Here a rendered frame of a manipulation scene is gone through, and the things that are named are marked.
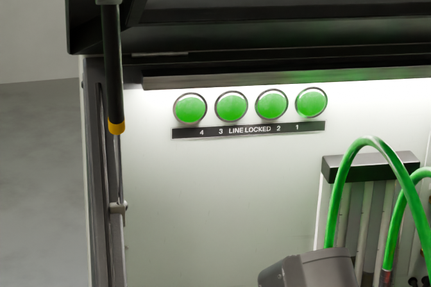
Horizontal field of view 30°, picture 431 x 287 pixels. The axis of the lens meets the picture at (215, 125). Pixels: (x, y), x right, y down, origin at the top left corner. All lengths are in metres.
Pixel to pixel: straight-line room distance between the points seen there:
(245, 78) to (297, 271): 0.57
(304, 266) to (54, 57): 4.42
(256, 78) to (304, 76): 0.07
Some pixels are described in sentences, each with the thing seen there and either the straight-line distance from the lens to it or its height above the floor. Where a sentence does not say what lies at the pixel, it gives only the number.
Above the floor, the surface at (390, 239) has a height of 1.21.
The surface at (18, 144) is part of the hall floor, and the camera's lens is 4.21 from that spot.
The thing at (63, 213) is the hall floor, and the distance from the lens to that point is 3.58.
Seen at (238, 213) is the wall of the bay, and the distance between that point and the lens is 1.25.
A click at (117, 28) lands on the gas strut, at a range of 0.79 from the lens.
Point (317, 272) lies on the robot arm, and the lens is 0.58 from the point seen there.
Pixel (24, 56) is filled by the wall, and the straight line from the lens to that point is 4.93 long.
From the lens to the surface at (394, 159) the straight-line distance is 0.95.
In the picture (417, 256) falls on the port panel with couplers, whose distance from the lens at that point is 1.40.
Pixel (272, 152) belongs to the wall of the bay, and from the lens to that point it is 1.21.
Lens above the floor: 1.85
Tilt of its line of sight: 25 degrees down
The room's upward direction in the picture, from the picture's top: 2 degrees clockwise
